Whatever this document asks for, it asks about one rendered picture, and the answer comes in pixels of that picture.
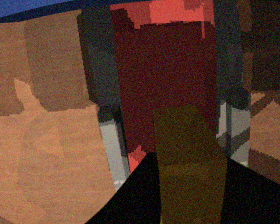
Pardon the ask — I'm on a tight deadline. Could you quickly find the blue rectangular plate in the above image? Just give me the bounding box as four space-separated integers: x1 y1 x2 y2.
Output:
0 0 147 23

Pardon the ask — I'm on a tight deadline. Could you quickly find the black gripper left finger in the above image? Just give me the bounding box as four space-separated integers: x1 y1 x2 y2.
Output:
85 152 161 224

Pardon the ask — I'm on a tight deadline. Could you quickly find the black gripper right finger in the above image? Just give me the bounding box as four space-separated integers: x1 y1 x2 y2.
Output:
220 157 280 224

